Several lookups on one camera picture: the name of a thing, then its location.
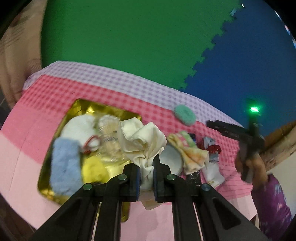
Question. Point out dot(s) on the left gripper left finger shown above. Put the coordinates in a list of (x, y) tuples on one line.
[(121, 188)]

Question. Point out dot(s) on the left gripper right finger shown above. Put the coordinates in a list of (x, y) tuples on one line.
[(174, 189)]

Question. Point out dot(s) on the yellow soft cloth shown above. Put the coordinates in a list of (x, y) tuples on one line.
[(93, 170)]

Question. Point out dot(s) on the yellow green patterned cloth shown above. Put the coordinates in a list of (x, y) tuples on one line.
[(178, 141)]

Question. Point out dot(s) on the clear plastic item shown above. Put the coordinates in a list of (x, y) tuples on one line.
[(107, 126)]

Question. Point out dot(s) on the cream satin cloth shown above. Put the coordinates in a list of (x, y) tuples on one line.
[(140, 144)]

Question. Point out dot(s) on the light blue fluffy cloth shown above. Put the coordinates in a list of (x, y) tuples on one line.
[(65, 178)]

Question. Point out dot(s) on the teal fluffy scrunchie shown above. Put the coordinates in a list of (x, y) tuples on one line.
[(184, 114)]

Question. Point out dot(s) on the white knitted cap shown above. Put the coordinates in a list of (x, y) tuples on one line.
[(82, 129)]

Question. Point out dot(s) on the person right hand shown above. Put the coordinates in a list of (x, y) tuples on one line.
[(257, 166)]

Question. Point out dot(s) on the orange foam mat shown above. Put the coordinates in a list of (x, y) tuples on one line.
[(279, 145)]

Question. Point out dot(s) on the steel bowl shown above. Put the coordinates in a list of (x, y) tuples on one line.
[(171, 157)]

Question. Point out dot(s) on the red grey white sock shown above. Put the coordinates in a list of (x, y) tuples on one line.
[(211, 172)]

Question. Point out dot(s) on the purple floral sleeve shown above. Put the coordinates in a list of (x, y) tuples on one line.
[(273, 212)]

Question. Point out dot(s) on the blue foam mat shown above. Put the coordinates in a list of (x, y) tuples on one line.
[(254, 59)]

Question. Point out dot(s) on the pink checkered tablecloth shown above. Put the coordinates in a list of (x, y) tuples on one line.
[(50, 92)]

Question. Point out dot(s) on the green foam mat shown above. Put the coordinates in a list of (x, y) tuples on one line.
[(157, 40)]

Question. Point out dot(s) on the beige patterned curtain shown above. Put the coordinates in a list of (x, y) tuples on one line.
[(21, 50)]

